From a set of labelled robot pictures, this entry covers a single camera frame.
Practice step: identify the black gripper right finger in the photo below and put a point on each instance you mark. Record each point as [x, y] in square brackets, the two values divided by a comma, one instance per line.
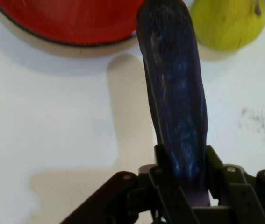
[244, 198]

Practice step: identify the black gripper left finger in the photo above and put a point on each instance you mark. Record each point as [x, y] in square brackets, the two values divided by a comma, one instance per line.
[151, 198]

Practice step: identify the purple toy eggplant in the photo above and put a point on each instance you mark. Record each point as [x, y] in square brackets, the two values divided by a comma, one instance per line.
[174, 93]

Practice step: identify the yellow-green toy pear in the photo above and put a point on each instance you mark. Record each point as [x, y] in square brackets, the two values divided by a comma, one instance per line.
[228, 25]

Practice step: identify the red round plate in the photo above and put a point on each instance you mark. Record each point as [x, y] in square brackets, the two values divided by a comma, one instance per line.
[71, 21]

